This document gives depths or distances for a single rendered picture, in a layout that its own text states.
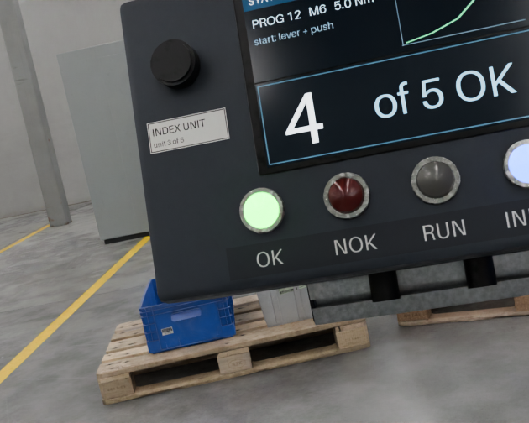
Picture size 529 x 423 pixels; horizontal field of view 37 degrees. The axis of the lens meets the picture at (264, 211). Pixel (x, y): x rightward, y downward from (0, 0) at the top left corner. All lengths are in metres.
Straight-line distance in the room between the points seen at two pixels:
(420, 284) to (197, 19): 0.22
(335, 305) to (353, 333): 3.03
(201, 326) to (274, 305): 0.34
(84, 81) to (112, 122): 0.48
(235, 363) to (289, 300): 0.37
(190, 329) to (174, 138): 3.15
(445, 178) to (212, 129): 0.14
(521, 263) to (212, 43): 0.23
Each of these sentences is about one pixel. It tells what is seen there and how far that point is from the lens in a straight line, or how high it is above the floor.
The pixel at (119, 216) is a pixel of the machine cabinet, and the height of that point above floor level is 0.26.
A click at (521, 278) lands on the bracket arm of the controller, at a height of 1.04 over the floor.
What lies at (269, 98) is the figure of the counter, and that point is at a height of 1.18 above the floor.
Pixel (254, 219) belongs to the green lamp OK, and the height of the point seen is 1.11.
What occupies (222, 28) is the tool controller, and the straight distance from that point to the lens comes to 0.49.
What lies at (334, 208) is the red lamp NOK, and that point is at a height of 1.11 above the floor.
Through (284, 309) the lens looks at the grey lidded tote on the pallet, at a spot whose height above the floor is 0.22.
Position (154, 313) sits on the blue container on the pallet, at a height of 0.33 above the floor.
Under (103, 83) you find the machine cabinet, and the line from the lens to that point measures 8.12.
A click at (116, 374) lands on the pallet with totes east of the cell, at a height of 0.13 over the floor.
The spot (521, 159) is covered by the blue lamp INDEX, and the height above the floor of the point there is 1.12.
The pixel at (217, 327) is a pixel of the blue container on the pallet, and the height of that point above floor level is 0.20.
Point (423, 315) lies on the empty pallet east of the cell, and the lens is 3.76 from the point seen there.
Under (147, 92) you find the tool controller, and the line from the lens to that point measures 0.50.
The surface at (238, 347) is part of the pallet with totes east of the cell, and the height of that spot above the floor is 0.13.
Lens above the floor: 1.18
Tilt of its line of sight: 8 degrees down
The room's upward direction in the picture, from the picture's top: 12 degrees counter-clockwise
